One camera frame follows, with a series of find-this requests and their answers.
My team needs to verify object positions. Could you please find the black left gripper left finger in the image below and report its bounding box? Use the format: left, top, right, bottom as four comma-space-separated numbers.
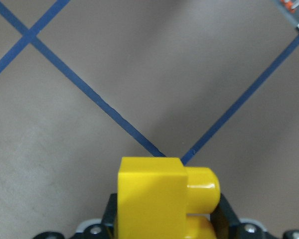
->
101, 193, 118, 239

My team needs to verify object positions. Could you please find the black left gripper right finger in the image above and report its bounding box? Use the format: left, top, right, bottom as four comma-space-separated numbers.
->
210, 193, 240, 228

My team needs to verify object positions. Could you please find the yellow toy block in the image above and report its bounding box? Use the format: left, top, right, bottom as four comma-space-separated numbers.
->
115, 157, 220, 239

